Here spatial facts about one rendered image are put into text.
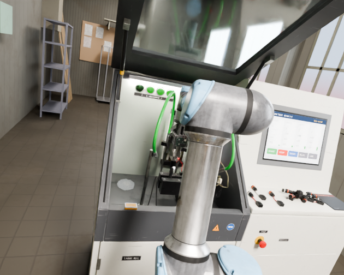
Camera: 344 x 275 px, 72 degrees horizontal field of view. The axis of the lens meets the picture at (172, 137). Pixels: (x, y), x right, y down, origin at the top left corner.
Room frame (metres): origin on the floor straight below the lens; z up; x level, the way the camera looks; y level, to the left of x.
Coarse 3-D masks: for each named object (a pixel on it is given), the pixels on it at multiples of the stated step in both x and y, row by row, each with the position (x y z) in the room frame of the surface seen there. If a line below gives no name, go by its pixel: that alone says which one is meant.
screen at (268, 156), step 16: (288, 112) 1.38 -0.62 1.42; (304, 112) 1.42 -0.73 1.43; (272, 128) 1.34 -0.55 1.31; (288, 128) 1.37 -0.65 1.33; (304, 128) 1.40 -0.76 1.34; (320, 128) 1.44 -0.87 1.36; (272, 144) 1.32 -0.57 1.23; (288, 144) 1.35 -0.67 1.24; (304, 144) 1.39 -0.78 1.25; (320, 144) 1.43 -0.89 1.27; (272, 160) 1.31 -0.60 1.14; (288, 160) 1.34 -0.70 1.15; (304, 160) 1.37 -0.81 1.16; (320, 160) 1.41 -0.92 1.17
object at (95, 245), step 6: (96, 210) 1.32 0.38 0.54; (96, 216) 0.97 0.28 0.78; (96, 246) 0.79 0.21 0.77; (96, 252) 0.80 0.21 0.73; (90, 258) 1.04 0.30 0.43; (96, 258) 0.80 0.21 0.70; (90, 264) 0.89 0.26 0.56; (96, 264) 0.80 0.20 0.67; (90, 270) 0.79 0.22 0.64; (96, 270) 0.82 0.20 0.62
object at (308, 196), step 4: (284, 192) 1.22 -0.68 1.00; (288, 192) 1.21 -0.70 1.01; (292, 192) 1.21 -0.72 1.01; (296, 192) 1.20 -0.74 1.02; (300, 192) 1.19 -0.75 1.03; (308, 192) 1.24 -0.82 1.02; (292, 196) 1.15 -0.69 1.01; (296, 196) 1.19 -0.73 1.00; (300, 196) 1.18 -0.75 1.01; (304, 196) 1.19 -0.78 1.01; (308, 196) 1.21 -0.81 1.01; (312, 196) 1.22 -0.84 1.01; (316, 196) 1.23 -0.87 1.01; (292, 200) 1.16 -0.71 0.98; (304, 200) 1.17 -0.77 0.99; (308, 200) 1.20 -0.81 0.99; (312, 200) 1.20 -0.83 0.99; (316, 200) 1.21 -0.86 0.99; (320, 200) 1.20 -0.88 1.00; (320, 204) 1.20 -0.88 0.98
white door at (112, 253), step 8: (104, 248) 0.80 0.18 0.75; (112, 248) 0.81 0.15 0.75; (120, 248) 0.82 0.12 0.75; (128, 248) 0.83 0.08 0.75; (136, 248) 0.84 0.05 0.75; (144, 248) 0.85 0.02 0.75; (152, 248) 0.87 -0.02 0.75; (216, 248) 0.96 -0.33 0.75; (104, 256) 0.81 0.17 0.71; (112, 256) 0.82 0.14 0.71; (120, 256) 0.83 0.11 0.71; (128, 256) 0.84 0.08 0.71; (136, 256) 0.84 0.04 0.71; (144, 256) 0.86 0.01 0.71; (152, 256) 0.87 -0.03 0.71; (104, 264) 0.81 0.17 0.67; (112, 264) 0.82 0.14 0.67; (120, 264) 0.83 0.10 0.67; (128, 264) 0.84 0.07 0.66; (136, 264) 0.85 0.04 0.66; (144, 264) 0.86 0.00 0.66; (152, 264) 0.87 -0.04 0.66; (96, 272) 0.80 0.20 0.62; (104, 272) 0.81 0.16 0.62; (112, 272) 0.82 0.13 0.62; (120, 272) 0.83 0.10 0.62; (128, 272) 0.84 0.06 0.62; (136, 272) 0.85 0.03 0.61; (144, 272) 0.86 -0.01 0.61; (152, 272) 0.87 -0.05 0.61
